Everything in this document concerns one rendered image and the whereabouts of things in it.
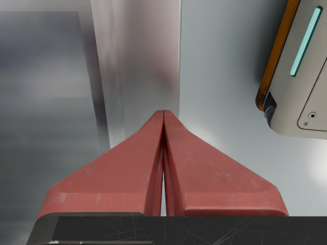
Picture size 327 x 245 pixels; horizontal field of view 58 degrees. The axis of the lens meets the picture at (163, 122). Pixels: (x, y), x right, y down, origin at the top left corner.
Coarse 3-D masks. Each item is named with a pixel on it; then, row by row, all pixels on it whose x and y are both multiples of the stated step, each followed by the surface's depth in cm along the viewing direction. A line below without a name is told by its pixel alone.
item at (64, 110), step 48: (0, 0) 8; (48, 0) 8; (96, 0) 9; (0, 48) 13; (48, 48) 13; (96, 48) 9; (0, 96) 14; (48, 96) 14; (96, 96) 10; (0, 144) 16; (48, 144) 16; (96, 144) 16; (0, 192) 18; (0, 240) 21
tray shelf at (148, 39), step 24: (120, 0) 12; (144, 0) 12; (168, 0) 12; (120, 24) 12; (144, 24) 12; (168, 24) 12; (120, 48) 13; (144, 48) 13; (168, 48) 13; (120, 72) 14; (144, 72) 14; (168, 72) 14; (144, 96) 14; (168, 96) 14; (144, 120) 15
